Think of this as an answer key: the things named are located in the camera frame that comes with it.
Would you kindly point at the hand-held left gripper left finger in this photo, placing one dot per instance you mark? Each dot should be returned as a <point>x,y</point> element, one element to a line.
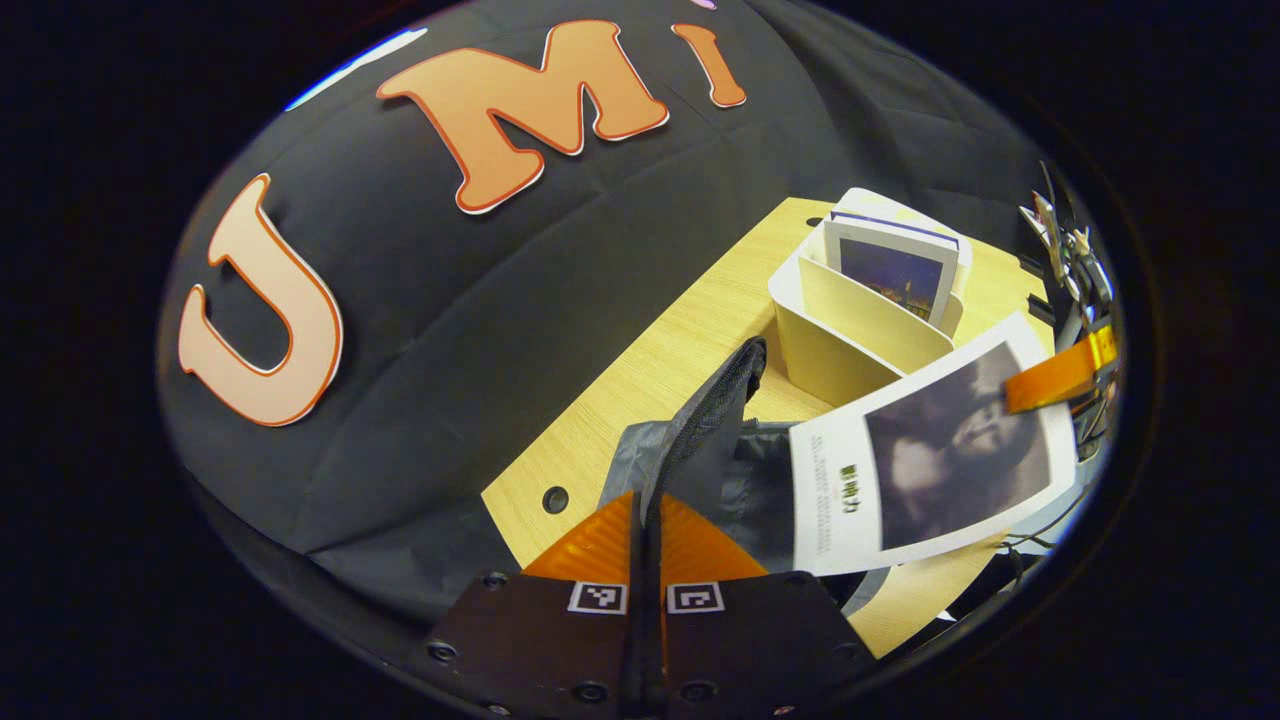
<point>540,640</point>

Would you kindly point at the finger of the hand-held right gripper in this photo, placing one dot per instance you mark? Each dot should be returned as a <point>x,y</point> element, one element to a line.
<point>1060,375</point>

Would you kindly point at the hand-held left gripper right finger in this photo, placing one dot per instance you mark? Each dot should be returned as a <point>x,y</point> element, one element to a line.
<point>750,640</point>

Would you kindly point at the portrait cover book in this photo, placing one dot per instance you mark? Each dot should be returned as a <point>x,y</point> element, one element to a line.
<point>940,460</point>

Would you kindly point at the grey schoolbag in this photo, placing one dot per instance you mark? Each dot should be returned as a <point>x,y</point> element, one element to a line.
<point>760,490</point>

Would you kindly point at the blue spine book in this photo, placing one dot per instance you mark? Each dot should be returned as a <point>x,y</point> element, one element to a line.
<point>895,275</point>

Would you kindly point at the white bookshelf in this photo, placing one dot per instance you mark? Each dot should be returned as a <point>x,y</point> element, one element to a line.
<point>850,330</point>

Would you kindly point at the black backdrop cloth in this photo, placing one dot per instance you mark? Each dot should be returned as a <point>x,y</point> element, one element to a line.
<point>400,400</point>

